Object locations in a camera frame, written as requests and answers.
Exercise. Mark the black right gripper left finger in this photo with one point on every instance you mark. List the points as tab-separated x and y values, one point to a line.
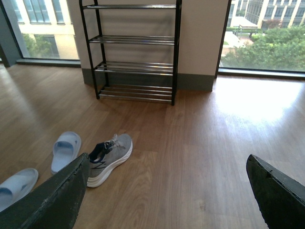
54	204

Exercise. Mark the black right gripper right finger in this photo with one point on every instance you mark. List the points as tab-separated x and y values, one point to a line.
281	199

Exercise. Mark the black metal shoe rack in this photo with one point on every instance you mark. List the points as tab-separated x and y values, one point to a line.
101	67

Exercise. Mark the light blue slide slipper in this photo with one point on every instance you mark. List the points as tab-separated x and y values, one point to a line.
65	150

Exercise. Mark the grey sneaker white sole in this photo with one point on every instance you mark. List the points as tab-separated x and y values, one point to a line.
106	156

